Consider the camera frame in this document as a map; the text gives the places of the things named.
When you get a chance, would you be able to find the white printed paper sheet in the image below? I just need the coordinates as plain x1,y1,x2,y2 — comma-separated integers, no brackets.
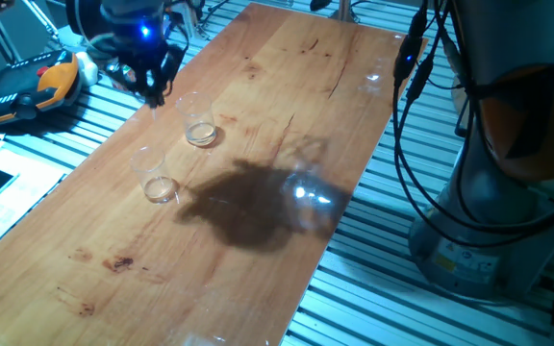
0,148,69,265

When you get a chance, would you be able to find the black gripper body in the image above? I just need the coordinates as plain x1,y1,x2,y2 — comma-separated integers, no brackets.
100,1,185,74

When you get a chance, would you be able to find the glass dropper with red bulb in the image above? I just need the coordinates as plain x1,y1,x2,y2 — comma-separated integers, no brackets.
147,93,161,121

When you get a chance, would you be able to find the clear glass beaker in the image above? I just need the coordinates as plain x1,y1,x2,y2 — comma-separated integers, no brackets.
175,90,218,148
129,146,181,206

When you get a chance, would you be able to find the thin metal tripod leg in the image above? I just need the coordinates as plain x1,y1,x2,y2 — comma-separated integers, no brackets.
23,0,63,43

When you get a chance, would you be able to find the upright stand pole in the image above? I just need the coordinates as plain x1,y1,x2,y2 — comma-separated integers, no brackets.
329,0,361,24

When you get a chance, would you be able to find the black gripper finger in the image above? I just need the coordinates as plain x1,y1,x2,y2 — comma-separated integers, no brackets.
158,44,188,95
122,66,164,109

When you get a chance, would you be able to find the black round spool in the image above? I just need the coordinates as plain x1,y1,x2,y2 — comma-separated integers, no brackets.
64,0,108,49

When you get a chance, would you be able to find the orange black teach pendant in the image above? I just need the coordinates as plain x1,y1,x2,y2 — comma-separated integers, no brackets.
0,49,84,128

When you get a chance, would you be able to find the black cable with lit plug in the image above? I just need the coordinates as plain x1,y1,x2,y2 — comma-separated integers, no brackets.
391,0,554,249

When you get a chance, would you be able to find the wooden board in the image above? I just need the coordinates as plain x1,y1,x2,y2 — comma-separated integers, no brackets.
0,2,427,346

